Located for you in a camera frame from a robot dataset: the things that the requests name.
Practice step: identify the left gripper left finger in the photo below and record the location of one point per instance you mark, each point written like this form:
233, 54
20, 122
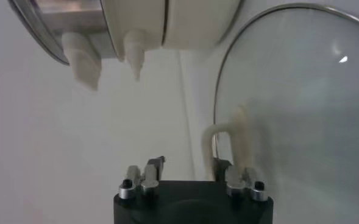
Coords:
150, 182

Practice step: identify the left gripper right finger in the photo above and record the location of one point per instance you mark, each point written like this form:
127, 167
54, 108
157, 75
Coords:
235, 182

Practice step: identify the cream electric cooker pot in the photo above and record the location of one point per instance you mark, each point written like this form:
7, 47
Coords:
197, 21

